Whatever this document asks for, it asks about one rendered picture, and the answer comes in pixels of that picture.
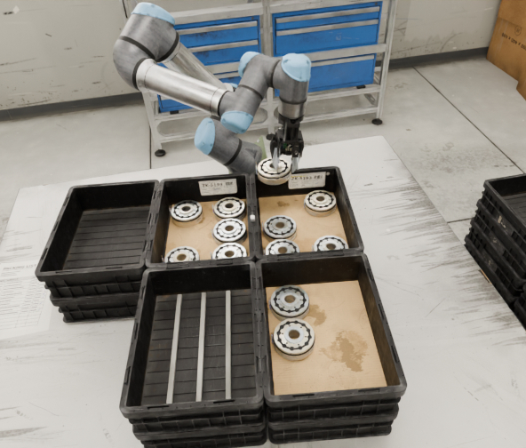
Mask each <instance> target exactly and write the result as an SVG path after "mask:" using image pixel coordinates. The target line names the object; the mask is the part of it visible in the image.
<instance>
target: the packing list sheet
mask: <svg viewBox="0 0 526 448"><path fill-rule="evenodd" d="M38 261H39V260H28V261H21V262H11V263H1V264H0V340H2V339H7V338H11V337H16V336H20V335H25V334H30V333H34V332H42V331H47V330H49V324H50V319H51V312H52V303H51V301H50V298H49V296H50V293H51V292H50V290H47V289H45V288H44V284H45V282H39V281H38V280H37V278H36V276H35V270H36V266H37V264H38Z"/></svg>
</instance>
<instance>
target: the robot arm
mask: <svg viewBox="0 0 526 448"><path fill-rule="evenodd" d="M174 26H175V19H174V18H173V17H172V16H171V15H170V14H169V13H168V12H167V11H166V10H164V9H163V8H161V7H159V6H157V5H155V4H151V3H139V4H138V5H137V6H136V8H135V9H134V11H133V12H132V13H131V17H130V18H129V19H128V21H127V23H126V25H125V27H124V29H123V31H122V33H121V35H120V36H119V37H118V39H117V40H116V43H115V45H114V49H113V61H114V63H115V66H116V70H117V72H118V74H119V75H120V77H121V78H122V79H123V80H124V81H125V82H126V83H127V84H128V85H129V86H130V87H132V88H134V89H135V90H138V91H140V92H154V93H157V94H159V95H162V96H164V97H166V98H169V99H172V100H176V101H178V102H180V103H183V104H186V105H188V106H190V107H193V108H197V109H200V110H202V111H204V112H207V113H209V114H211V116H210V118H208V117H207V118H205V119H204V120H203V121H202V122H201V124H199V126H198V128H197V131H196V133H195V146H196V148H197V149H199V150H200V151H202V152H203V153H204V154H205V155H207V156H209V157H211V158H212V159H214V160H215V161H217V162H219V163H220V164H223V165H224V166H226V167H227V169H228V170H229V171H230V172H231V173H241V172H247V173H249V174H250V176H251V173H253V172H255V171H256V164H257V168H258V165H259V163H260V161H261V158H262V148H261V147H260V146H258V145H257V144H254V143H250V142H248V141H244V140H240V139H239V138H238V137H236V135H237V133H239V134H243V133H245V132H246V131H247V129H248V128H249V126H250V124H251V122H252V121H253V117H254V116H255V114H256V112H257V110H258V108H259V105H260V103H261V101H262V100H263V99H264V97H265V95H266V93H267V90H268V88H269V87H271V88H274V89H278V90H280V93H279V102H278V112H279V113H278V123H279V124H282V125H283V126H282V127H278V129H277V130H276V131H275V135H273V138H272V139H271V141H270V146H269V147H270V153H271V158H272V163H273V167H274V168H275V169H276V170H277V167H278V164H279V163H280V159H279V158H280V156H281V155H287V156H291V173H294V171H295V170H296V168H297V170H298V169H299V160H300V158H301V157H302V152H303V149H304V141H303V136H302V133H301V131H300V130H299V127H300V122H301V121H303V119H304V114H305V111H306V105H308V101H307V92H308V86H309V79H310V76H311V75H310V68H311V61H310V59H309V58H308V57H307V56H305V55H303V54H296V53H289V54H286V55H285V56H284V57H283V59H282V60H279V59H277V58H273V57H270V56H266V55H265V54H263V53H258V52H247V53H245V54H244V55H243V57H242V58H241V59H240V65H239V67H238V72H239V75H240V77H241V78H242V79H241V81H240V83H239V85H237V84H228V83H222V82H220V80H219V79H218V78H217V77H216V76H215V75H213V74H212V72H211V71H210V70H209V69H208V68H207V67H205V65H204V64H203V63H202V62H201V61H200V60H199V59H198V58H197V57H196V56H195V55H194V54H193V53H192V52H191V51H190V50H188V49H187V48H186V47H185V46H184V45H183V44H182V43H181V42H180V41H179V33H178V32H177V31H176V30H175V29H174V28H173V27H174ZM157 63H163V64H164V65H165V66H166V67H167V68H164V67H161V66H158V65H157Z"/></svg>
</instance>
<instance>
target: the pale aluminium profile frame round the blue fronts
mask: <svg viewBox="0 0 526 448"><path fill-rule="evenodd" d="M397 1H398V0H389V6H388V13H382V14H381V19H387V26H386V33H385V40H384V43H383V44H372V45H365V46H357V47H350V48H343V49H336V50H328V51H321V52H308V53H301V54H303V55H305V56H307V57H308V58H309V59H310V61H314V60H327V59H334V58H341V57H348V56H355V55H362V54H369V53H376V52H383V53H382V61H381V67H375V70H374V72H376V71H380V75H379V78H378V77H377V75H376V74H375V73H374V78H373V83H374V85H358V86H356V87H354V88H346V89H340V90H334V91H327V92H314V93H308V94H307V101H311V100H324V99H330V98H337V97H344V96H350V95H356V94H363V95H364V96H365V97H366V98H367V100H368V101H369V102H370V104H371V105H372V106H366V107H359V108H348V109H341V110H335V111H329V112H322V113H315V114H309V115H304V119H303V121H301V123H305V122H311V121H318V120H324V119H331V118H337V117H343V116H355V115H361V114H368V113H374V112H375V117H376V118H377V119H373V120H372V121H371V122H372V123H373V124H376V125H379V124H382V120H380V119H379V118H381V115H382V108H383V102H384V96H385V89H386V82H387V71H388V64H389V58H390V52H391V45H392V39H393V33H394V26H395V15H396V8H397ZM119 2H120V5H121V9H122V13H123V16H124V23H125V25H126V23H127V21H128V19H129V18H130V17H131V14H130V10H129V6H128V3H127V0H119ZM261 2H262V6H263V14H262V19H263V28H261V29H260V34H263V38H264V54H265V55H266V56H270V57H271V37H270V32H273V27H270V14H269V0H261ZM266 7H267V14H266ZM239 65H240V61H237V62H229V63H222V64H215V65H208V66H205V67H207V68H208V69H209V70H210V71H211V72H212V74H215V73H222V72H229V71H236V70H238V67H239ZM372 92H377V94H378V95H377V98H375V96H374V95H373V94H372ZM142 95H143V99H144V102H145V106H146V110H147V116H148V120H149V123H150V127H151V132H152V135H153V139H154V143H155V149H156V150H157V151H156V152H155V156H164V155H165V150H162V145H161V142H167V141H174V140H186V139H193V138H194V137H195V133H196V131H197V130H195V131H189V132H176V133H170V134H162V133H161V132H160V123H161V122H162V121H169V120H175V119H182V118H189V117H195V116H208V115H211V114H209V113H207V112H204V111H202V110H200V109H197V108H196V109H190V110H183V111H178V110H174V111H170V113H162V114H159V113H161V110H160V108H159V107H160V106H159V102H158V98H157V94H156V93H154V92H143V93H142ZM278 102H279V98H274V99H273V88H271V87H269V88H268V90H267V93H266V95H265V97H264V99H263V100H262V101H261V103H260V105H259V108H261V109H262V111H263V114H264V116H265V119H264V120H262V121H258V122H252V123H251V124H250V126H249V128H248V129H247V131H249V130H255V129H261V128H268V133H269V134H268V135H267V136H266V139H267V140H271V139H272V138H273V135H275V134H272V133H275V130H274V126H280V125H282V124H279V123H278V118H276V117H275V116H274V111H275V109H276V108H277V107H278Z"/></svg>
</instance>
